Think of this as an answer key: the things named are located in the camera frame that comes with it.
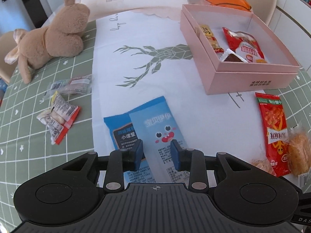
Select brown plush toy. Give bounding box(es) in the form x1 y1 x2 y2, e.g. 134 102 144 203
4 0 91 84

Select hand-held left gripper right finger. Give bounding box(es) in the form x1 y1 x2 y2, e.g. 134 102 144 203
170 139 252 191

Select dark blue seaweed packet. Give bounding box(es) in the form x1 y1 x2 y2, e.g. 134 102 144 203
103 96 167 183

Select white printed table runner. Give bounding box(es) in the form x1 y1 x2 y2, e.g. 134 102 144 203
91 7 268 185

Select dark room door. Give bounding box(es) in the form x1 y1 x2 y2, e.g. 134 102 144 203
30 0 58 31

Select small dark red snack packet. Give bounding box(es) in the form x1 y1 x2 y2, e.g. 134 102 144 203
220 49 249 63

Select yellow red cracker packet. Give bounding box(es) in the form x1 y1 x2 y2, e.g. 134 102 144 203
196 24 224 53

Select red white candy packet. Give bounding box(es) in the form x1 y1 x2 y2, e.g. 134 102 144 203
46 120 73 145
50 91 81 124

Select pink cardboard gift box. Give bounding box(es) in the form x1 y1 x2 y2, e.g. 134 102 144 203
180 3 301 95

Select small pastry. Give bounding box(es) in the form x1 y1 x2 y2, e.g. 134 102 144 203
250 158 277 176

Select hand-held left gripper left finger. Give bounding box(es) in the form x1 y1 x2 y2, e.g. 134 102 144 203
61 139 144 192

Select grey clear snack packet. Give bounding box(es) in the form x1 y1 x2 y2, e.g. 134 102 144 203
44 74 94 100

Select red packet with green top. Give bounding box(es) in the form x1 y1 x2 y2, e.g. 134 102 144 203
255 92 292 177

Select large red snack packet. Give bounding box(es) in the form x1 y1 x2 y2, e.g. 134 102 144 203
222 27 265 63

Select long bread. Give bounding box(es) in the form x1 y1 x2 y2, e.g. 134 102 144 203
284 120 311 187

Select orange basketball plush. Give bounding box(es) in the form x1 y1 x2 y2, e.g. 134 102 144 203
203 0 252 12

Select small white candy packet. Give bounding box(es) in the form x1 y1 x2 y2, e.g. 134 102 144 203
36 109 57 127

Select light blue cartoon snack packet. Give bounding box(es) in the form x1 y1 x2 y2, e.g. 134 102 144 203
129 108 192 183

